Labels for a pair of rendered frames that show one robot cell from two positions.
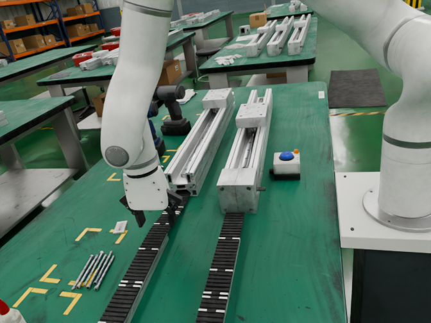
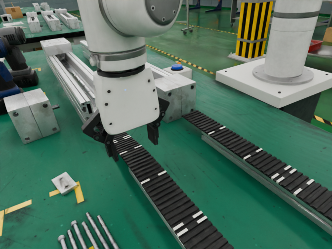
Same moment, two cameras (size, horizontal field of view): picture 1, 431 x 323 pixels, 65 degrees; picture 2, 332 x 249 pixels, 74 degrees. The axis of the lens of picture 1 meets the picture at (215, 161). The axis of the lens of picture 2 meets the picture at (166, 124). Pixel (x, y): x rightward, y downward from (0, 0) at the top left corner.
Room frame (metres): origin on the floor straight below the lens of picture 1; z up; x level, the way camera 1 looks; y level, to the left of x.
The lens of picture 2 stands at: (0.42, 0.37, 1.10)
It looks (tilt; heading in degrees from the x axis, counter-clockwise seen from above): 32 degrees down; 314
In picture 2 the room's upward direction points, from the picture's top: 4 degrees counter-clockwise
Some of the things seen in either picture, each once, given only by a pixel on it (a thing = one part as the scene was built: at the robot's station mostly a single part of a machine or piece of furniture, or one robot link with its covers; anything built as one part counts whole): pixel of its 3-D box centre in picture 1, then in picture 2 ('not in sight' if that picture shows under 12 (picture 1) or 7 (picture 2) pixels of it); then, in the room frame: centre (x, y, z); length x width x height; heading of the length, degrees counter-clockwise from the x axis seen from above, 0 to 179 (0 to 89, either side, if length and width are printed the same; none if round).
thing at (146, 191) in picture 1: (146, 185); (125, 93); (0.71, 0.17, 0.95); 0.10 x 0.07 x 0.11; 74
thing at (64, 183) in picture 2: (120, 227); (64, 183); (0.78, 0.30, 0.78); 0.05 x 0.03 x 0.01; 177
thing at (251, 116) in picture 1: (253, 118); not in sight; (1.23, -0.17, 0.87); 0.16 x 0.11 x 0.07; 164
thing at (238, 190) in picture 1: (243, 190); (175, 96); (0.80, -0.06, 0.83); 0.12 x 0.09 x 0.10; 74
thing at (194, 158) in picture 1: (208, 132); (71, 73); (1.28, 0.01, 0.82); 0.80 x 0.10 x 0.09; 164
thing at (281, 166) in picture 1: (284, 165); (175, 76); (0.93, -0.21, 0.81); 0.10 x 0.08 x 0.06; 74
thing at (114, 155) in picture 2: (135, 213); (104, 145); (0.72, 0.23, 0.86); 0.03 x 0.03 x 0.07; 74
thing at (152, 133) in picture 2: (174, 214); (157, 126); (0.69, 0.12, 0.86); 0.03 x 0.03 x 0.07; 74
